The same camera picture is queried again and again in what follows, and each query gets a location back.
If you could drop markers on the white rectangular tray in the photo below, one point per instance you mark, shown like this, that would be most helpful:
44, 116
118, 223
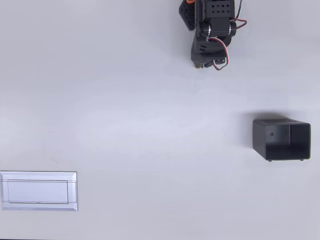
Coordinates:
37, 191

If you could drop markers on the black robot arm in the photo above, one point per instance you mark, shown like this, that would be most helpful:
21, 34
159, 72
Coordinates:
220, 10

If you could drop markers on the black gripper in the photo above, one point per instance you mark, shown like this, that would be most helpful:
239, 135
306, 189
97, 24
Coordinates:
200, 62

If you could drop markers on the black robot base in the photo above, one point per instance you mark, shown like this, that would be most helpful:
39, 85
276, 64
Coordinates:
187, 15

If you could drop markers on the black open box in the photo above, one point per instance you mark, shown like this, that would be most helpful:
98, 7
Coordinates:
277, 152

